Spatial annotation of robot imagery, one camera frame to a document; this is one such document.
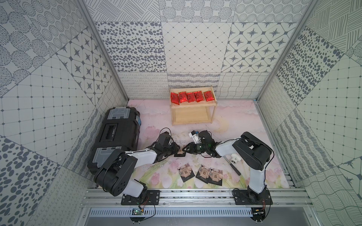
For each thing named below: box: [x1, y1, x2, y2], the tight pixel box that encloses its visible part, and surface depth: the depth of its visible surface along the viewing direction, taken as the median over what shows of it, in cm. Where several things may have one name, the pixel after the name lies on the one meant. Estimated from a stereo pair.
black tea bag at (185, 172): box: [177, 162, 196, 183], surface depth 85 cm
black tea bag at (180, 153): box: [173, 148, 186, 157], surface depth 92 cm
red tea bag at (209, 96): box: [203, 90, 215, 102], surface depth 92 cm
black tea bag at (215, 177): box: [207, 167, 223, 186], surface depth 83 cm
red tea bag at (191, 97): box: [185, 92, 196, 103], surface depth 92 cm
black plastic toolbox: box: [87, 106, 142, 175], surface depth 85 cm
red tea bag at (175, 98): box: [170, 92, 180, 105], surface depth 92 cm
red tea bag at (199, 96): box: [193, 90, 205, 103], surface depth 92 cm
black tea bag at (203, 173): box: [195, 164, 210, 185], surface depth 83 cm
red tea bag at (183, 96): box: [178, 91, 188, 104], surface depth 92 cm
